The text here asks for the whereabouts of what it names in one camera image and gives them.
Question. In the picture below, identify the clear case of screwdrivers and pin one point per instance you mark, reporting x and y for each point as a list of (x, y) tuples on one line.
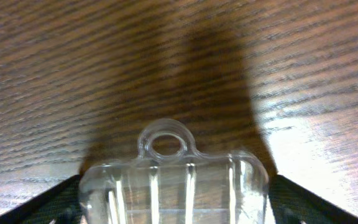
[(170, 181)]

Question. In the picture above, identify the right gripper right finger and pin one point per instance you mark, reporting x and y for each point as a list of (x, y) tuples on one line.
[(291, 203)]

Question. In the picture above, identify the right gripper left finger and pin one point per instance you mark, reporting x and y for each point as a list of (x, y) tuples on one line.
[(59, 204)]

